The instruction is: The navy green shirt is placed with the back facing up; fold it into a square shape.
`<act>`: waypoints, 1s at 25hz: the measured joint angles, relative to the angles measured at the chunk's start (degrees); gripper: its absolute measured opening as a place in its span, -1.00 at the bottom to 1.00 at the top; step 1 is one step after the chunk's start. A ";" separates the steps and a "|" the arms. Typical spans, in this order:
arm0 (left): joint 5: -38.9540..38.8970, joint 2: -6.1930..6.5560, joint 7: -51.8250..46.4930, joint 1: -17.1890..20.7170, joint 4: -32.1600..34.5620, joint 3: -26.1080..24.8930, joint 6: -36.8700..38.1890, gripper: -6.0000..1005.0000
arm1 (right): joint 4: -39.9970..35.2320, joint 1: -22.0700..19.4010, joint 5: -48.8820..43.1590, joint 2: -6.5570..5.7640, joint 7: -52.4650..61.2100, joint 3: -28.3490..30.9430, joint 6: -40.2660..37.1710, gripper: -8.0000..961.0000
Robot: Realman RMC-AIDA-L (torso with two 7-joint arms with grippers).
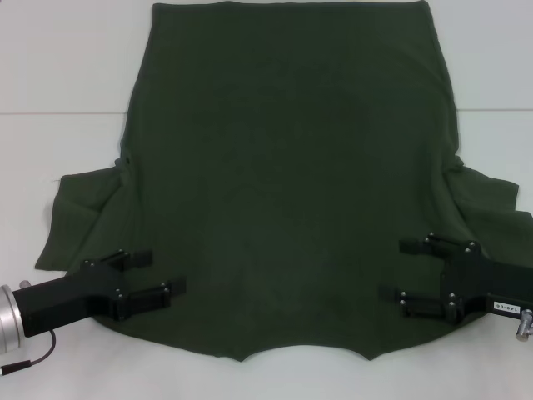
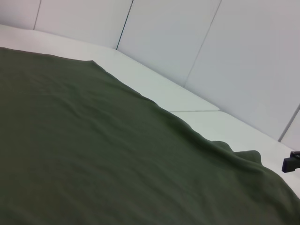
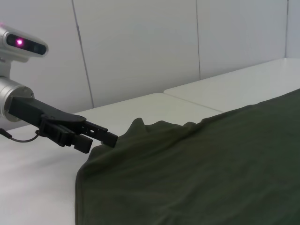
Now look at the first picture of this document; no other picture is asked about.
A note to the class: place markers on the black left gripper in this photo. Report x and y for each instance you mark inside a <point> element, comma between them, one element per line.
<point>83,287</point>

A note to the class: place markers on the dark green t-shirt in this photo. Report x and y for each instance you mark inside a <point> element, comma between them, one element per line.
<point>275,166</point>

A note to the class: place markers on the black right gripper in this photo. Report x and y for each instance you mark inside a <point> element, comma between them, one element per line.
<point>483,283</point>

